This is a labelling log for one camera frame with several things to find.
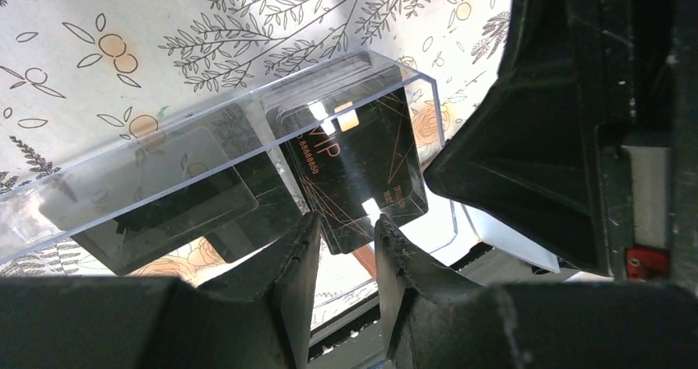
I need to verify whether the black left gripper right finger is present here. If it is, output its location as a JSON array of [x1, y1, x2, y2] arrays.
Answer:
[[375, 216, 697, 368]]

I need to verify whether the clear acrylic card box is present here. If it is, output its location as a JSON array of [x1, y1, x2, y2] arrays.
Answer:
[[1, 49, 458, 275]]

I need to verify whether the brown leather card holder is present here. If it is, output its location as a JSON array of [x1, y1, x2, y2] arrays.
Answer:
[[400, 201, 575, 285]]

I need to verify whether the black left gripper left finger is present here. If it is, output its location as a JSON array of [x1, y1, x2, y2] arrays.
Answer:
[[1, 213, 320, 368]]

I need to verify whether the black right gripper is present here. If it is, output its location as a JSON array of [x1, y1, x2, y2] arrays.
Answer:
[[424, 0, 697, 291]]

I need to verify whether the floral patterned table cloth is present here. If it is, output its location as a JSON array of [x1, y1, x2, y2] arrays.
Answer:
[[0, 0, 514, 329]]

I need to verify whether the black VIP credit card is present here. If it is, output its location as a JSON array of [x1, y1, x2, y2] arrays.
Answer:
[[260, 66, 429, 255]]

